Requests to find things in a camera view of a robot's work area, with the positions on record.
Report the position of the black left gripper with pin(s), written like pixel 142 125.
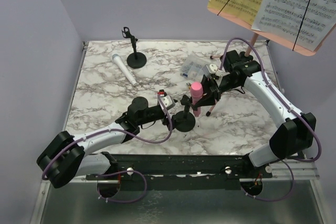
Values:
pixel 163 114

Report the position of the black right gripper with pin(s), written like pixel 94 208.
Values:
pixel 214 90

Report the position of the pink toy microphone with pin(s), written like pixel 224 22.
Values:
pixel 196 91

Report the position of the black round-base mic stand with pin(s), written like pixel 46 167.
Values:
pixel 135 60

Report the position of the white toy microphone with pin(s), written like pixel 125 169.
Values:
pixel 118 61

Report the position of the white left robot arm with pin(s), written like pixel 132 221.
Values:
pixel 62 158

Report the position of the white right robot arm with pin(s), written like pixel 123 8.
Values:
pixel 294 128

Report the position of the clear plastic organizer box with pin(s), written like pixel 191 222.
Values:
pixel 192 68

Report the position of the white sheet music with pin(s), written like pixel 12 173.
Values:
pixel 303 22

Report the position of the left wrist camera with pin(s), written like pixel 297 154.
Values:
pixel 165 101

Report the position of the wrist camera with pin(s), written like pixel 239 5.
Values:
pixel 211 70
pixel 165 101

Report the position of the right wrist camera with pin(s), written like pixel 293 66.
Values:
pixel 211 70

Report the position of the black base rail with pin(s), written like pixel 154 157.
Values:
pixel 180 172

